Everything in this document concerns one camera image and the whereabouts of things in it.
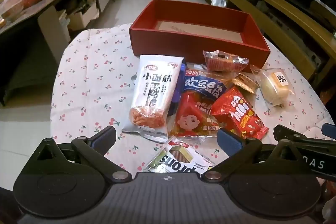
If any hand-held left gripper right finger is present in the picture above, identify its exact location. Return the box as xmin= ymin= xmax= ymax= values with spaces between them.
xmin=202 ymin=127 xmax=311 ymax=183

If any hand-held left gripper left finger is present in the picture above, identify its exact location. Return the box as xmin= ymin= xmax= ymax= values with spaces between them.
xmin=25 ymin=126 xmax=132 ymax=184

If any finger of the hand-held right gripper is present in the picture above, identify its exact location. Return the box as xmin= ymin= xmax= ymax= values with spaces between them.
xmin=273 ymin=124 xmax=324 ymax=147
xmin=321 ymin=123 xmax=336 ymax=138

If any small red snack packet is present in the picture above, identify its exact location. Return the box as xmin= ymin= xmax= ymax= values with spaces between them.
xmin=211 ymin=85 xmax=269 ymax=140

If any orange packet with blue label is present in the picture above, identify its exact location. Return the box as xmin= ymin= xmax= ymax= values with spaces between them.
xmin=169 ymin=68 xmax=229 ymax=139

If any round pale pastry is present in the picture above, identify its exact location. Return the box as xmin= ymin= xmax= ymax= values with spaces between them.
xmin=249 ymin=65 xmax=296 ymax=107

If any small gold packet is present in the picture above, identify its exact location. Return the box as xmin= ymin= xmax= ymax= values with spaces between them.
xmin=231 ymin=73 xmax=259 ymax=94

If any green and white wafer packet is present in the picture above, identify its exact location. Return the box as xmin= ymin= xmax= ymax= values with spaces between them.
xmin=144 ymin=136 xmax=216 ymax=174

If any dark blue snack packet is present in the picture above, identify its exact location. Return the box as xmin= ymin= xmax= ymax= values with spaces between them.
xmin=167 ymin=61 xmax=188 ymax=117

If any white spicy snack packet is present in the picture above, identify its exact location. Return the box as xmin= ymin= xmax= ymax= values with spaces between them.
xmin=121 ymin=55 xmax=185 ymax=144

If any red cup pastry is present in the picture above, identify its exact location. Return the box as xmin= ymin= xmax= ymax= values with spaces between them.
xmin=203 ymin=50 xmax=248 ymax=72

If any red cardboard box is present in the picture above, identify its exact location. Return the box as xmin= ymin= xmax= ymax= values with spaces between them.
xmin=129 ymin=0 xmax=271 ymax=73

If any wooden television cabinet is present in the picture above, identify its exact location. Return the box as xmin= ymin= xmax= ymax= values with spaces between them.
xmin=197 ymin=0 xmax=336 ymax=88

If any white storage box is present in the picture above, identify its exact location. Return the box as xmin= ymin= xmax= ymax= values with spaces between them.
xmin=67 ymin=0 xmax=100 ymax=30

